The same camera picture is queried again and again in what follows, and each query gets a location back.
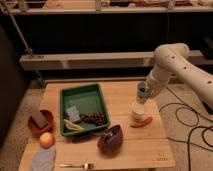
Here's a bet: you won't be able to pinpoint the orange carrot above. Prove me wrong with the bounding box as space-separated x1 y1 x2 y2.
130 116 153 128

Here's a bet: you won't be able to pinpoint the orange bowl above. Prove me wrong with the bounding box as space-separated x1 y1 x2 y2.
28 110 54 134

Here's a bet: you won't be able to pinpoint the wooden table board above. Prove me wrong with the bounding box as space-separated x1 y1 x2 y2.
18 80 177 171

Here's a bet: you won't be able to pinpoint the grey metal rail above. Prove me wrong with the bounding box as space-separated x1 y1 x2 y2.
18 49 213 72

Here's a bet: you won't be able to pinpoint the bunch of dark grapes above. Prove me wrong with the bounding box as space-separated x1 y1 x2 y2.
80 113 105 126

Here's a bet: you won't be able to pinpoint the grey sponge block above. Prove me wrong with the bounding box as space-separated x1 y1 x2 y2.
32 111 47 128

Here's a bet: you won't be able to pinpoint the black cables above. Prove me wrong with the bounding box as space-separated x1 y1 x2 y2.
157 85 213 171

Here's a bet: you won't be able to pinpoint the white cup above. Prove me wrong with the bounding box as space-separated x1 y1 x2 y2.
132 102 145 121

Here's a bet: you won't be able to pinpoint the blue sponge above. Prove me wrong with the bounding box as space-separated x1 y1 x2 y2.
66 106 81 123

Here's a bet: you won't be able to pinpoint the green plastic tray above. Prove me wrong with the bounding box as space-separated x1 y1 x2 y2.
60 84 110 137

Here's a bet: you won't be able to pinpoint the metal fork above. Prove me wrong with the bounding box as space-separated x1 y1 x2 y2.
59 163 94 170

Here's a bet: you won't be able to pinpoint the light blue cloth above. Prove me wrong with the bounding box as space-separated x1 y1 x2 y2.
30 146 56 171

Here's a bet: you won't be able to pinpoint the orange fruit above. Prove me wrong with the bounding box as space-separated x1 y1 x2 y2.
39 132 54 148

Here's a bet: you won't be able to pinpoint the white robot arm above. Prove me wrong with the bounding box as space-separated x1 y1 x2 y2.
145 43 213 110

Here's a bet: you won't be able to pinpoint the dark brown bowl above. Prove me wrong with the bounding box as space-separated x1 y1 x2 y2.
97 125 123 153

